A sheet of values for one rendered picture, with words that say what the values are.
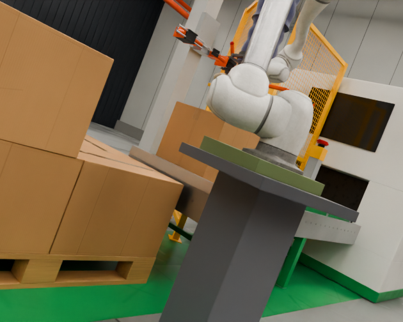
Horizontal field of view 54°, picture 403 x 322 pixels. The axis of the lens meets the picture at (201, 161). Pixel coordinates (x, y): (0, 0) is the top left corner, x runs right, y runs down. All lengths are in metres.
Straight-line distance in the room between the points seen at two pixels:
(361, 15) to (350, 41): 0.76
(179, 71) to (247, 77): 1.96
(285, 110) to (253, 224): 0.41
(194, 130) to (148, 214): 0.57
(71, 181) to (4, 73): 0.47
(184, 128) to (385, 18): 10.18
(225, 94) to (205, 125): 0.78
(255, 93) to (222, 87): 0.12
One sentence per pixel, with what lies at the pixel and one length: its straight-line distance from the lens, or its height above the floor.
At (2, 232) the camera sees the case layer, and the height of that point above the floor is 0.22.
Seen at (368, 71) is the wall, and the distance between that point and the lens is 11.50.
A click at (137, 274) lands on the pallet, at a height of 0.05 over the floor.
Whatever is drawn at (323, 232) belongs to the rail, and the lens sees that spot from 3.28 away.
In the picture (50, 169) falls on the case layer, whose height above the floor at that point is 0.48.
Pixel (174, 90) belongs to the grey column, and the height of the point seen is 1.10.
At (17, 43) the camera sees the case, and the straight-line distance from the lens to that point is 1.40.
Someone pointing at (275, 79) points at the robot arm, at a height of 1.20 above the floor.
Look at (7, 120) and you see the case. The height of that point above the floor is 0.61.
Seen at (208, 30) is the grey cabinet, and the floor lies 1.66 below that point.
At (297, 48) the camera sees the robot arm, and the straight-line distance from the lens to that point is 2.08.
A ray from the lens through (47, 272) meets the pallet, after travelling 1.73.
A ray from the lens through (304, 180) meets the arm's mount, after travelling 1.43.
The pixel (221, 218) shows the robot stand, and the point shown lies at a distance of 1.42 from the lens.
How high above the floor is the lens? 0.77
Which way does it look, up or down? 3 degrees down
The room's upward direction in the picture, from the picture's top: 22 degrees clockwise
